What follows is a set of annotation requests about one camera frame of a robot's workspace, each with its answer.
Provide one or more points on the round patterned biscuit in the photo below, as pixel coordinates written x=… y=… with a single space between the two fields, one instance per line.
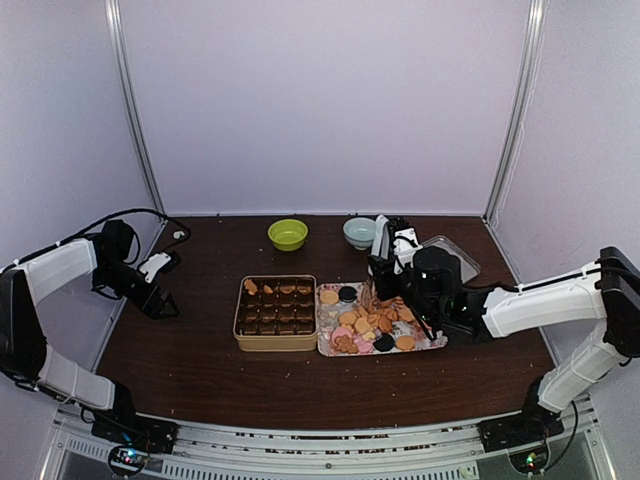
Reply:
x=329 y=297

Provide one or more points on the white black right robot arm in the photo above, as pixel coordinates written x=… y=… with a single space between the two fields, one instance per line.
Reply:
x=605 y=291

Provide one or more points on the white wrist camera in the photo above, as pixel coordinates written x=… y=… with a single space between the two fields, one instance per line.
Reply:
x=394 y=245
x=159 y=263

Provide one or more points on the green bowl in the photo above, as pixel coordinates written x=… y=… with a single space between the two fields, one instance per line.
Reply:
x=288 y=235

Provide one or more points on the pink round cookie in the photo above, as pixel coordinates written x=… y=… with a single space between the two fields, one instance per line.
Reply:
x=339 y=333

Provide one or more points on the gold cookie tin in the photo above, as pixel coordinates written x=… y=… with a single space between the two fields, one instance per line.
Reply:
x=280 y=317

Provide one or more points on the metal serving tongs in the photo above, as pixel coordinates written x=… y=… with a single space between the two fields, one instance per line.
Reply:
x=368 y=299

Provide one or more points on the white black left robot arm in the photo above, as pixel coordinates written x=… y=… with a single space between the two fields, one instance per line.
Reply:
x=77 y=321

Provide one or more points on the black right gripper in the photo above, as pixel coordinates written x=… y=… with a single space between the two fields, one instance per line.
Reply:
x=382 y=275

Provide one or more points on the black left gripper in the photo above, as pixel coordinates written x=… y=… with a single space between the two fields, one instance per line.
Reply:
x=156 y=302

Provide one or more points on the light blue striped bowl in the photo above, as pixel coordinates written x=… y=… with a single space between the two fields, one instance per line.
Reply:
x=359 y=232

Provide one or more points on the aluminium front rail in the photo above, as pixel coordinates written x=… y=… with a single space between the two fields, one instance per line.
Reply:
x=452 y=450

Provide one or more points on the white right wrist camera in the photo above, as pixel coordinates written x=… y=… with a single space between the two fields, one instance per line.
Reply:
x=394 y=245

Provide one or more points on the aluminium corner post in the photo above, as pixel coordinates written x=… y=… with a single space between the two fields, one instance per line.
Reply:
x=116 y=31
x=522 y=97

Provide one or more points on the aluminium corner post right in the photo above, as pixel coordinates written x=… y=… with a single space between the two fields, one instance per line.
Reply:
x=522 y=97

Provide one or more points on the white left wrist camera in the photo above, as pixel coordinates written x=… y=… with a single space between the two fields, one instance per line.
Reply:
x=159 y=263

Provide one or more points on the floral cookie tray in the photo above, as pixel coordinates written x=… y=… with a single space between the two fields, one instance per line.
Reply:
x=393 y=317

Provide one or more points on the brown flower cookie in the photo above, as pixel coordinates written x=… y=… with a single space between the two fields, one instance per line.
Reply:
x=250 y=286

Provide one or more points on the aluminium corner post left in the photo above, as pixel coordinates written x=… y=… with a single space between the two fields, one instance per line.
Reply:
x=116 y=31

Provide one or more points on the black sandwich cookie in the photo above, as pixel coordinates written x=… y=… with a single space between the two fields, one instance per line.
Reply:
x=384 y=343

